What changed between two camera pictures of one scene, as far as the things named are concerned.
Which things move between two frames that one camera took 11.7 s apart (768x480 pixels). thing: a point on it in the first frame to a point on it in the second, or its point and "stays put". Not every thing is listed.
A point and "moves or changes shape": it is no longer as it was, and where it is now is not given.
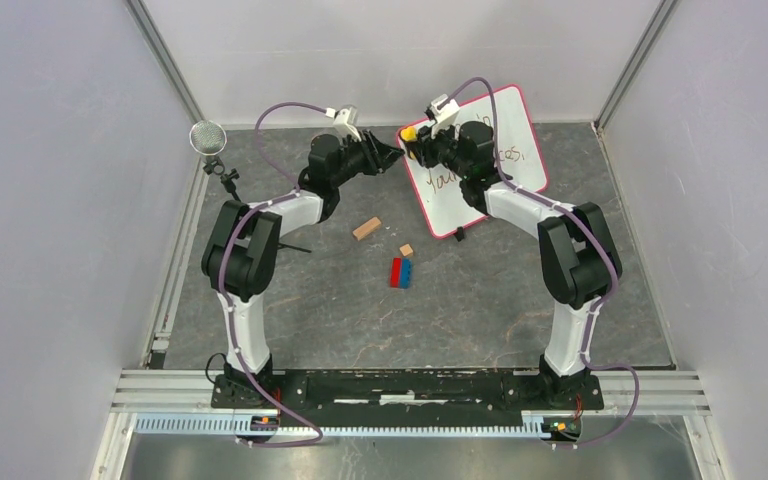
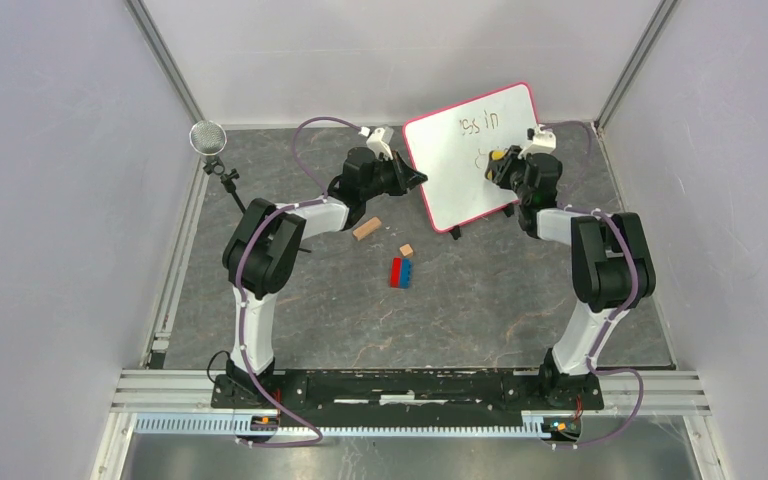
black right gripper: x=426 y=143 to x=503 y=167
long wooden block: x=366 y=229 stays put
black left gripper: x=381 y=157 to x=403 y=176
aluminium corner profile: x=663 y=10 stays put
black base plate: x=407 y=394 stays put
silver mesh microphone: x=208 y=137 stays put
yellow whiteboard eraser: x=410 y=134 moves or changes shape
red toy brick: x=395 y=273 stays put
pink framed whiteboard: x=517 y=159 stays put
